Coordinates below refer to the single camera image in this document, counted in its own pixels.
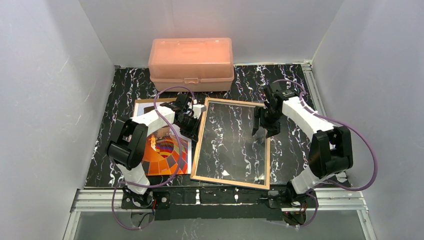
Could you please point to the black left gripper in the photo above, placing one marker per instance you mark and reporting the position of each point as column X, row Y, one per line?
column 191, row 124

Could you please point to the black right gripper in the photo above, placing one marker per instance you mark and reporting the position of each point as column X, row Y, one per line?
column 266, row 120

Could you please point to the hot air balloon photo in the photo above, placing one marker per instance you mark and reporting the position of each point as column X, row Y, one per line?
column 162, row 153

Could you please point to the clear acrylic frame sheet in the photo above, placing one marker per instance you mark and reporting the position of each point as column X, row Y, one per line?
column 232, row 145

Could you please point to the blue wooden picture frame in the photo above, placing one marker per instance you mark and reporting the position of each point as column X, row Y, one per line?
column 267, row 159

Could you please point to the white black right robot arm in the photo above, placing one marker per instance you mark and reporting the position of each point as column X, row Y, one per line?
column 330, row 150

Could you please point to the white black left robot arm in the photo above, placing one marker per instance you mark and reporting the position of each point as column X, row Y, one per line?
column 126, row 146

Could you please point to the translucent pink plastic storage box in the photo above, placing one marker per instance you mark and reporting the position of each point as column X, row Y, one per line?
column 196, row 64

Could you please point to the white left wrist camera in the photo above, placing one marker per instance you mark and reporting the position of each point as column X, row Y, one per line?
column 197, row 110

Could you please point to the aluminium right side rail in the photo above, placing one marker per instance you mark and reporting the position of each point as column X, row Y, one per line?
column 307, row 70

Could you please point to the aluminium front mounting rail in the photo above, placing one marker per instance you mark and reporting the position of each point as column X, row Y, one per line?
column 104, row 200

